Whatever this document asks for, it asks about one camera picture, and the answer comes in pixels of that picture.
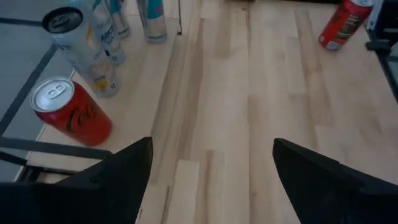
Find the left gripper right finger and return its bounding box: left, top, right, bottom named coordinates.
left=272, top=138, right=398, bottom=224

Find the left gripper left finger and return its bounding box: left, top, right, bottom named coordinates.
left=0, top=136, right=154, bottom=224

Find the red Coca-Cola can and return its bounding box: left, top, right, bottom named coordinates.
left=29, top=77, right=113, bottom=147
left=318, top=0, right=374, bottom=51

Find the Celsius Tropical Vibe can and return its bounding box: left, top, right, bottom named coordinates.
left=42, top=6, right=121, bottom=98

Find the Celsius Arctic Vibe can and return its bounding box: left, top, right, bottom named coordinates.
left=91, top=0, right=127, bottom=65

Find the blue Red Bull can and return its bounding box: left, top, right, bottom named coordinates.
left=136, top=0, right=168, bottom=44
left=105, top=0, right=131, bottom=39

